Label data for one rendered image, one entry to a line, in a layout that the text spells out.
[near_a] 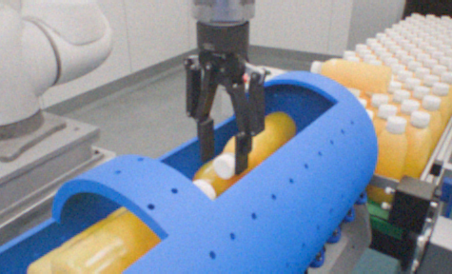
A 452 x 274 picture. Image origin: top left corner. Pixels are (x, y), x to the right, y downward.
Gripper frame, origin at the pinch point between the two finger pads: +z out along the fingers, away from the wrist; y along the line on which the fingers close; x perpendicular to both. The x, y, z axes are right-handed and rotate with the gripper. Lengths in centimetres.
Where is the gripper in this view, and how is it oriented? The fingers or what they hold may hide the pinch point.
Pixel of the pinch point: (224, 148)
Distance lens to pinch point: 63.6
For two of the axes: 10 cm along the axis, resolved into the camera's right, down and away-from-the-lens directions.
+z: 0.1, 8.9, 4.6
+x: 5.9, -3.8, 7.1
